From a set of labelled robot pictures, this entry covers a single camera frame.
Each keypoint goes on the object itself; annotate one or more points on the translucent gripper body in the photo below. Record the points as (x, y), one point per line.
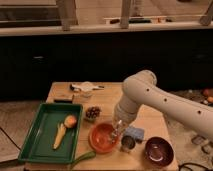
(119, 126)

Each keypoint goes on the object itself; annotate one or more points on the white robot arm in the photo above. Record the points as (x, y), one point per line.
(141, 88)

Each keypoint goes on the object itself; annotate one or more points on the red bowl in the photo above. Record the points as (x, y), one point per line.
(100, 138)

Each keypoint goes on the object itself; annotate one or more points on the dark purple bowl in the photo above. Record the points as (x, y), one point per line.
(159, 152)

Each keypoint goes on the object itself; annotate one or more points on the small metal cup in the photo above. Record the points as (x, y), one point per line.
(127, 143)

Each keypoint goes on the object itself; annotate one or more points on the bunch of toy grapes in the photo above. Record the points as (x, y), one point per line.
(92, 113)

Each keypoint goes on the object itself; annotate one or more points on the green toy pepper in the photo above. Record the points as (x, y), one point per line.
(86, 156)

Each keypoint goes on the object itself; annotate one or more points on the toy peach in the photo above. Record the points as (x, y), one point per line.
(70, 121)

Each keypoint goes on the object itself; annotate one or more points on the white citrus juicer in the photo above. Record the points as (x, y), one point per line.
(85, 87)

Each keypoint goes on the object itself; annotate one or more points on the toy yellow corn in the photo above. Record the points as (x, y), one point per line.
(61, 131)

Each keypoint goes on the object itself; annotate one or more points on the green plastic tray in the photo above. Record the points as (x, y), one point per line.
(38, 144)

